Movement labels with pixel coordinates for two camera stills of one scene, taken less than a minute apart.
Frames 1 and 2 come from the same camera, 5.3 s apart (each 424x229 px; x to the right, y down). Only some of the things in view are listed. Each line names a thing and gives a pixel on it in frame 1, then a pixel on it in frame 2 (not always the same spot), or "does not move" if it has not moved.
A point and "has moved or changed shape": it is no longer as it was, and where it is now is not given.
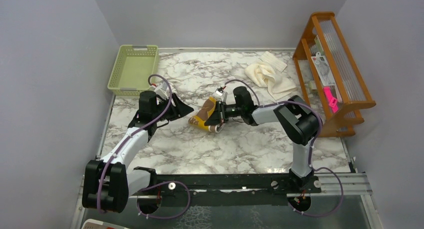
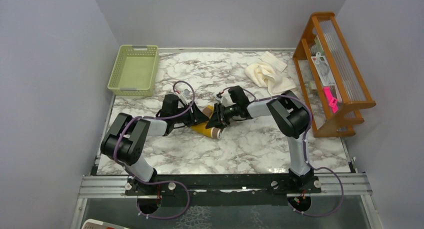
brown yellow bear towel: x=203 y=114 has moved or changed shape
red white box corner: x=93 y=224 does not move
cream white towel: x=267 y=72 does not move
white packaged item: x=323 y=70 does not move
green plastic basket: x=134 y=66 does not move
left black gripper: x=180 y=109 → x=196 y=117
